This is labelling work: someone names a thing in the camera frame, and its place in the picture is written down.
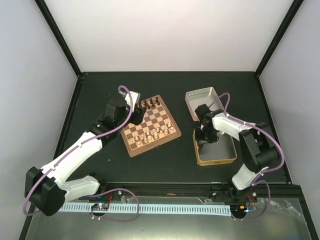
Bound gold metal tin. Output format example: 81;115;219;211
192;128;238;166

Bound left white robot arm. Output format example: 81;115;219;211
24;92;146;217

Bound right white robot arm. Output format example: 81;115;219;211
193;104;285;202

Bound wooden chess board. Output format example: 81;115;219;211
121;94;182;158

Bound right small circuit board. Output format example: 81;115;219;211
230;205;256;213

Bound small circuit board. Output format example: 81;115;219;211
230;205;256;213
91;202;110;211

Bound left small circuit board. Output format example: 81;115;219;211
91;202;110;211

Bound light blue cable duct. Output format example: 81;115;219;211
59;202;231;217

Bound black mounting rail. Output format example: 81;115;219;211
98;182;305;203

